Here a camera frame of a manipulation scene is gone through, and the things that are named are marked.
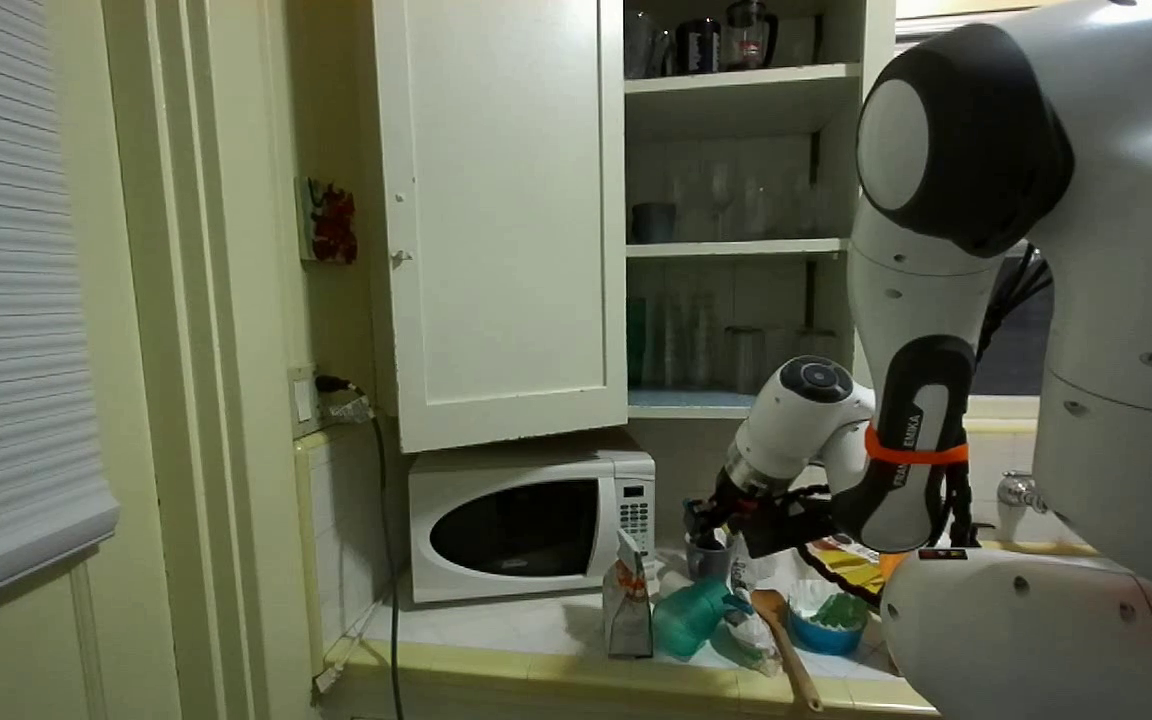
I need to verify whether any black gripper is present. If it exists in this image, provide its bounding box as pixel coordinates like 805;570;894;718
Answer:
682;474;835;591

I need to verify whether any white and blue bottle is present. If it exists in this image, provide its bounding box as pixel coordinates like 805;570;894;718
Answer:
712;622;779;671

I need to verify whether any small bottle near microwave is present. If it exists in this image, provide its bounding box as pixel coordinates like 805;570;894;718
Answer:
600;528;659;659

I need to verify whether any wooden spoon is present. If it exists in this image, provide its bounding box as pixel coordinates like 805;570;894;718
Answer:
749;586;827;713

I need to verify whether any yellow snack bag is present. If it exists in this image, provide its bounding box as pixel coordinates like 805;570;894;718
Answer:
801;531;904;602

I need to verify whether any blue bowl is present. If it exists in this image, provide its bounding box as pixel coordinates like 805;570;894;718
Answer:
788;591;872;659

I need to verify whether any green sponge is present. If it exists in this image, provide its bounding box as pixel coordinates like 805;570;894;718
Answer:
814;589;872;632

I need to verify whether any blue patterned shelf liner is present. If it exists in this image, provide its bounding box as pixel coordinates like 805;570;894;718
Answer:
627;390;794;410

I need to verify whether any clear drinking glass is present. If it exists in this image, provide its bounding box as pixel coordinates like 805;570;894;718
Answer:
682;158;736;243
788;323;851;369
720;323;775;396
732;161;783;243

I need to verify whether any white microwave oven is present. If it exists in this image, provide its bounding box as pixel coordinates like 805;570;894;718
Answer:
405;449;659;612

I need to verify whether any chrome faucet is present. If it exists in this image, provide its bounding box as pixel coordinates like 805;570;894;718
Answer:
992;468;1048;535

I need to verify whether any dark mug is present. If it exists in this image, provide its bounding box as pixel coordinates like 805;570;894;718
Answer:
627;199;682;243

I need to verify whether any white cabinet door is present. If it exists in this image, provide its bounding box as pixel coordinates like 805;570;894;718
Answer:
368;0;634;455

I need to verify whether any dark glass jar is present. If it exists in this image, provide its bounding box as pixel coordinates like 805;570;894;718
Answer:
627;5;673;77
677;11;729;77

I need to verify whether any dark glass pot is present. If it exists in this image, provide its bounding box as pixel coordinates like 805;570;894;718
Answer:
720;0;783;72

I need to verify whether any white window blind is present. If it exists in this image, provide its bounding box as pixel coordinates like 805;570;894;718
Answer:
0;0;125;622

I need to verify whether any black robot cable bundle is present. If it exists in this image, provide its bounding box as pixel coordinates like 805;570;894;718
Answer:
921;235;1060;552

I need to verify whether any black power cord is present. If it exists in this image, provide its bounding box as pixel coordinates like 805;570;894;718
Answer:
368;414;407;720

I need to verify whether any wall outlet with plug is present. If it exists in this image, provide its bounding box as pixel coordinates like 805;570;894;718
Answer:
290;371;381;432

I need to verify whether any white wall cabinet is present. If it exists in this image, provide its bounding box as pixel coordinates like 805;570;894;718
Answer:
621;0;900;427

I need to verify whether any red wall decoration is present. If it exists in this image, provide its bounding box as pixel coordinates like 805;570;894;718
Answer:
305;175;362;269

